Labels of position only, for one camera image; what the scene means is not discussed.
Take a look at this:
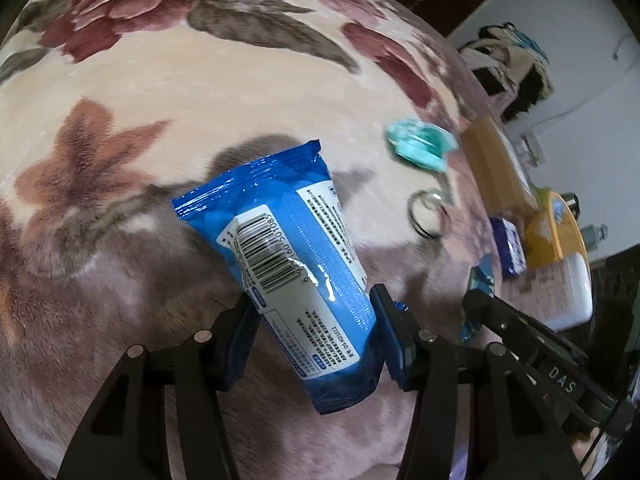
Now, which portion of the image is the black hair tie with bead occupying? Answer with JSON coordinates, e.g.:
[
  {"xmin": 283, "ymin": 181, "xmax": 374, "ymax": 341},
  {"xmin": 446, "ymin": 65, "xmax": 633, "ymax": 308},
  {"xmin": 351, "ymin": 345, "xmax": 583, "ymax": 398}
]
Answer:
[{"xmin": 406, "ymin": 187, "xmax": 446, "ymax": 236}]

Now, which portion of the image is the blue wet wipes pack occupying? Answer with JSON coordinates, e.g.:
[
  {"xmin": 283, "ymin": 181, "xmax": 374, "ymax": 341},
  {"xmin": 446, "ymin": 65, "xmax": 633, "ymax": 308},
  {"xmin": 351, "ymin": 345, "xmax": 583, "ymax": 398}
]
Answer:
[{"xmin": 171, "ymin": 140, "xmax": 383, "ymax": 415}]

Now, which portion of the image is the small dark blue foil packet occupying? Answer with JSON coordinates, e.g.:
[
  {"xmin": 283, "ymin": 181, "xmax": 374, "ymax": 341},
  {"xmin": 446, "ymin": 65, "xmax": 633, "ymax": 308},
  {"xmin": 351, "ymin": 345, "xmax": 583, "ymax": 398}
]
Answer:
[{"xmin": 459, "ymin": 254, "xmax": 497, "ymax": 345}]

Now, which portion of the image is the brown cardboard box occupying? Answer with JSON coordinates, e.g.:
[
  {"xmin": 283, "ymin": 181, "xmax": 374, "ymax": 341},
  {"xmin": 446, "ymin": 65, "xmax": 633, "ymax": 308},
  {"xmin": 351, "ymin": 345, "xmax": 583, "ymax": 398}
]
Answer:
[{"xmin": 460, "ymin": 116, "xmax": 538, "ymax": 221}]

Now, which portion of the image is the white plastic tub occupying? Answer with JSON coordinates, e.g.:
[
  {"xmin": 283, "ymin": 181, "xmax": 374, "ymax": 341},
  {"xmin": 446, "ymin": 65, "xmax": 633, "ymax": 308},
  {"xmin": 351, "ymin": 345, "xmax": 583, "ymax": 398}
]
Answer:
[{"xmin": 520, "ymin": 252, "xmax": 595, "ymax": 332}]

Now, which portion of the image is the grey metal object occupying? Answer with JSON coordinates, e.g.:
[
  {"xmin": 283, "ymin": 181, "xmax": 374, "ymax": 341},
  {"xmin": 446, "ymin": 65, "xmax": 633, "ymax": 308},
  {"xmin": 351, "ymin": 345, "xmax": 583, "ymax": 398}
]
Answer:
[{"xmin": 580, "ymin": 222, "xmax": 608, "ymax": 253}]

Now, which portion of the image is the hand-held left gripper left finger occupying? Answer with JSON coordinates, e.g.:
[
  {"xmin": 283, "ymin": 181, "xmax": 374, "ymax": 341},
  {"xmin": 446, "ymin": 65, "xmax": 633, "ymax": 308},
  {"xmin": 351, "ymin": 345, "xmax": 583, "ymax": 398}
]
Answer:
[{"xmin": 57, "ymin": 292, "xmax": 261, "ymax": 480}]

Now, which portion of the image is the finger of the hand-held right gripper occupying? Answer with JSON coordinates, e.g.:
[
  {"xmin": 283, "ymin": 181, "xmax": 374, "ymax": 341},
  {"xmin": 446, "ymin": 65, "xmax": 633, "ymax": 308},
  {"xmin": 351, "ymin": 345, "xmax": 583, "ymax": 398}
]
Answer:
[{"xmin": 461, "ymin": 290, "xmax": 588, "ymax": 361}]

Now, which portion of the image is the pile of clothes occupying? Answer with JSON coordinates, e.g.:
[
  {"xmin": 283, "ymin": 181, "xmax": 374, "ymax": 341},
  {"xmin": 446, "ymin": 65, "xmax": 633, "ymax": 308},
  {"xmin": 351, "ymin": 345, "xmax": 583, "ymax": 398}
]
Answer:
[{"xmin": 457, "ymin": 22, "xmax": 556, "ymax": 121}]

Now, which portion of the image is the yellow plastic basket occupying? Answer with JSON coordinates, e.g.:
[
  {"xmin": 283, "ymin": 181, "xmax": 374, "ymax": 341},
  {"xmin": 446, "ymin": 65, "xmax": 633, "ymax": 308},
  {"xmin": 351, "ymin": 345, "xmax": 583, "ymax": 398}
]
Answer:
[{"xmin": 524, "ymin": 187, "xmax": 586, "ymax": 271}]

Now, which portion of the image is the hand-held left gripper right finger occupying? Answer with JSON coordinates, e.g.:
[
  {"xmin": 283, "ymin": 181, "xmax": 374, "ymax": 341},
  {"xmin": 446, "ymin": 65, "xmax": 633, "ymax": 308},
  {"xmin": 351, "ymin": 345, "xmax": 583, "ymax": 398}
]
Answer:
[{"xmin": 369, "ymin": 284, "xmax": 583, "ymax": 480}]

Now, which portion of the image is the blue white tissue packet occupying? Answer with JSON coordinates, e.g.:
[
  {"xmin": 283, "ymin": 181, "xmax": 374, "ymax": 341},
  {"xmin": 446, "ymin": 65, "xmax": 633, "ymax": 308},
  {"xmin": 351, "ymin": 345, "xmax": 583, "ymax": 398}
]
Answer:
[{"xmin": 489, "ymin": 216, "xmax": 527, "ymax": 278}]

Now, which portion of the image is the white power strip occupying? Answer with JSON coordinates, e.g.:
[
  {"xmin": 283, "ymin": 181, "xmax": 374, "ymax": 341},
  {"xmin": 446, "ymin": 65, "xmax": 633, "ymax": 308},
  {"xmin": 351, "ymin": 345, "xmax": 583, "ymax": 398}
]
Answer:
[{"xmin": 515, "ymin": 132, "xmax": 547, "ymax": 165}]

